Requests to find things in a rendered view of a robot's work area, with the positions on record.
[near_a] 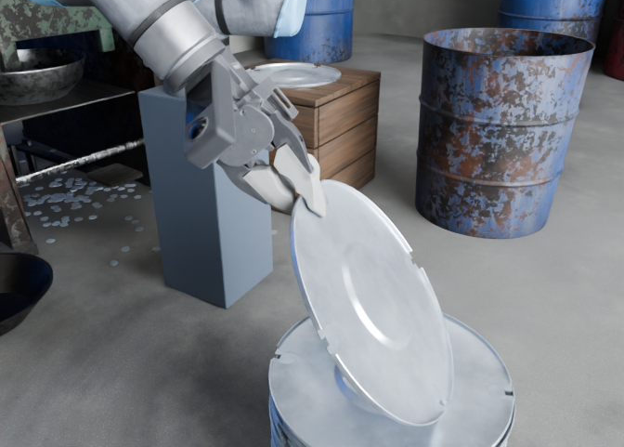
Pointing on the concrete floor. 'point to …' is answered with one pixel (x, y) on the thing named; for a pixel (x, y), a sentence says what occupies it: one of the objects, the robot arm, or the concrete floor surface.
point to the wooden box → (337, 123)
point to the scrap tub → (496, 126)
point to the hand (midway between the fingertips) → (311, 213)
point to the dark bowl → (21, 286)
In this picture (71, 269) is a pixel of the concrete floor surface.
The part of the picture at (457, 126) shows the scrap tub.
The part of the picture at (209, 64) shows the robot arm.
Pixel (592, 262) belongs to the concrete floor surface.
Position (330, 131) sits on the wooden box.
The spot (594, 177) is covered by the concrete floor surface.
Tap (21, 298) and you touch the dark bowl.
